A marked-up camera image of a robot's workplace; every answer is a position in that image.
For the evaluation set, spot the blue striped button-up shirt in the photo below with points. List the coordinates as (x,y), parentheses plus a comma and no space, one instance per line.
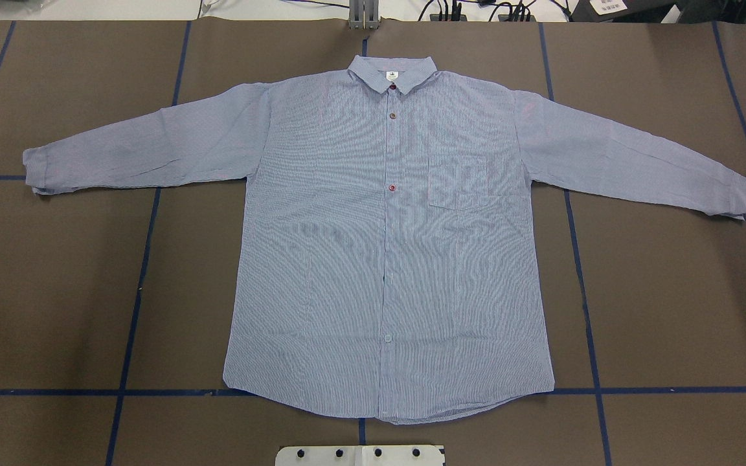
(388,262)

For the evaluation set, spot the black box with label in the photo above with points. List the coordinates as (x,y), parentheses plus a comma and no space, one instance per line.
(621,11)

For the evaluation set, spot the grey metal bracket post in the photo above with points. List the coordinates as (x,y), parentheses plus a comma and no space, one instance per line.
(364,14)

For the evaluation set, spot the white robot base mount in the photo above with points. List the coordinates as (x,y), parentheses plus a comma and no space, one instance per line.
(362,455)

